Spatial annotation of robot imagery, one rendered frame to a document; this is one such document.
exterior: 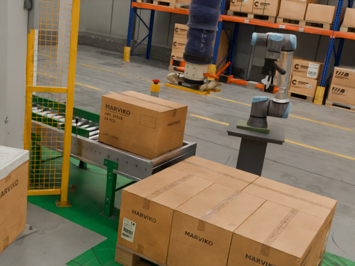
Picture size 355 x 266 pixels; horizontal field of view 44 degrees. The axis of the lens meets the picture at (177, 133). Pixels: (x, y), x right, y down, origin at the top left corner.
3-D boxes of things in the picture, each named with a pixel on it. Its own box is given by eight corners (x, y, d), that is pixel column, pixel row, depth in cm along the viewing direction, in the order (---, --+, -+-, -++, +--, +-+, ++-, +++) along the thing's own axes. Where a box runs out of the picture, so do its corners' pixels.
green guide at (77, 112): (3, 94, 487) (3, 85, 484) (11, 93, 495) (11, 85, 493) (120, 130, 414) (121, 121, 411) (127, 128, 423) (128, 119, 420)
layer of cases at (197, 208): (116, 242, 303) (121, 189, 292) (187, 198, 387) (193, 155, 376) (285, 320, 249) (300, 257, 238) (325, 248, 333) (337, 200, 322)
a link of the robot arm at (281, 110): (270, 112, 408) (280, 31, 375) (290, 115, 402) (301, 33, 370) (267, 119, 395) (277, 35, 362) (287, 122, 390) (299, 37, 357)
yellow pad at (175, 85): (165, 85, 338) (165, 79, 337) (171, 84, 347) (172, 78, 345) (204, 95, 323) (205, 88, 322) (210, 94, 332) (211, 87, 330)
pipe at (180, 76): (166, 81, 339) (167, 73, 337) (182, 78, 360) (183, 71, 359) (206, 90, 324) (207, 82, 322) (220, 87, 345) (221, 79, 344)
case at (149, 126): (97, 141, 377) (101, 95, 366) (127, 132, 411) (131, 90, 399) (155, 161, 349) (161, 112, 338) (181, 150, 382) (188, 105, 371)
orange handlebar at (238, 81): (164, 68, 349) (164, 63, 348) (182, 65, 375) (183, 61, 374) (277, 93, 308) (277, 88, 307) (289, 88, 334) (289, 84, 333)
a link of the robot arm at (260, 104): (251, 112, 412) (254, 94, 408) (270, 115, 407) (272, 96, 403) (248, 115, 398) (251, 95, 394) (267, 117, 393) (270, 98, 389)
